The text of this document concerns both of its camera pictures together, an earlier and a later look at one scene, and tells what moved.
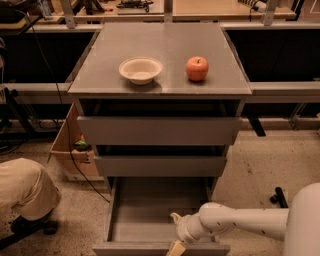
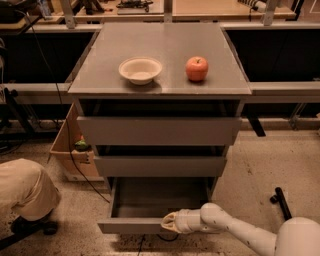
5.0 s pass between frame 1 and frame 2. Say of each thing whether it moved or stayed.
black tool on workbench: stayed
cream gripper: moved
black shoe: stayed
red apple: stayed
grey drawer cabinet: stayed
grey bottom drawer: moved
